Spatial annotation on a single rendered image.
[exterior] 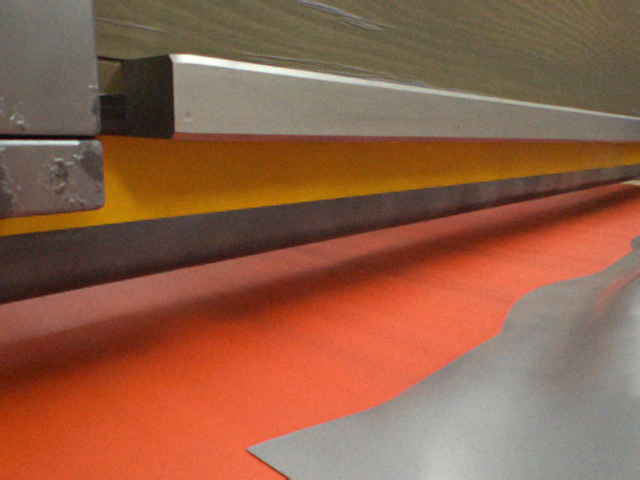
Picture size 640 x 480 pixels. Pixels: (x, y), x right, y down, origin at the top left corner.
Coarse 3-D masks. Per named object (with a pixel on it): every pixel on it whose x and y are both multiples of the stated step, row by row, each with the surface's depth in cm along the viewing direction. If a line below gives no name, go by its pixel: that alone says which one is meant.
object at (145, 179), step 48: (144, 144) 9; (192, 144) 9; (240, 144) 10; (288, 144) 11; (336, 144) 12; (384, 144) 13; (432, 144) 15; (480, 144) 17; (528, 144) 20; (576, 144) 24; (624, 144) 30; (144, 192) 9; (192, 192) 9; (240, 192) 10; (288, 192) 11; (336, 192) 12
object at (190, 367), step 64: (256, 256) 13; (320, 256) 13; (384, 256) 14; (448, 256) 14; (512, 256) 14; (576, 256) 14; (0, 320) 9; (64, 320) 9; (128, 320) 9; (192, 320) 9; (256, 320) 9; (320, 320) 9; (384, 320) 9; (448, 320) 9; (0, 384) 6; (64, 384) 6; (128, 384) 7; (192, 384) 7; (256, 384) 7; (320, 384) 7; (384, 384) 7; (0, 448) 5; (64, 448) 5; (128, 448) 5; (192, 448) 5
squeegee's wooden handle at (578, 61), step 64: (128, 0) 7; (192, 0) 8; (256, 0) 8; (320, 0) 10; (384, 0) 11; (448, 0) 13; (512, 0) 15; (576, 0) 18; (256, 64) 9; (320, 64) 10; (384, 64) 11; (448, 64) 13; (512, 64) 16; (576, 64) 19
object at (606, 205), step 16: (576, 192) 30; (592, 192) 31; (608, 192) 31; (624, 192) 31; (496, 208) 23; (512, 208) 23; (528, 208) 23; (544, 208) 23; (560, 208) 23; (576, 208) 24; (592, 208) 24; (608, 208) 24; (624, 208) 24; (608, 224) 20; (624, 224) 20
